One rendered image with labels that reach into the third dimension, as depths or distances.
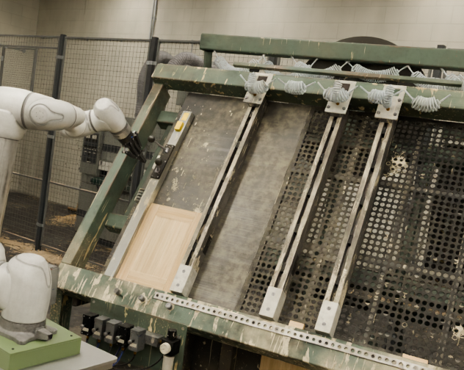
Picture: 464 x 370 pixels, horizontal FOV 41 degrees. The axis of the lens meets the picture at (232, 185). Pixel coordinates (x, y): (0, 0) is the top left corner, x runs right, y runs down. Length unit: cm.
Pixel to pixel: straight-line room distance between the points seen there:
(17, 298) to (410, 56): 225
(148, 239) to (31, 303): 84
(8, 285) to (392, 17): 634
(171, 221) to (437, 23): 530
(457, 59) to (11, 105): 216
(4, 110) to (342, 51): 192
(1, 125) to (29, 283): 55
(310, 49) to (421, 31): 422
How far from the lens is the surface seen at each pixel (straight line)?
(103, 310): 284
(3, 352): 222
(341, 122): 290
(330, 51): 350
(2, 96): 228
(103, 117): 271
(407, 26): 775
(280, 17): 858
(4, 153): 229
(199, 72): 330
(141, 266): 286
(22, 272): 223
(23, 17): 1207
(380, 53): 343
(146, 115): 331
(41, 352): 226
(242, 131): 300
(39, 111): 218
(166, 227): 290
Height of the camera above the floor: 161
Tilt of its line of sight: 4 degrees down
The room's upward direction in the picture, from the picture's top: 8 degrees clockwise
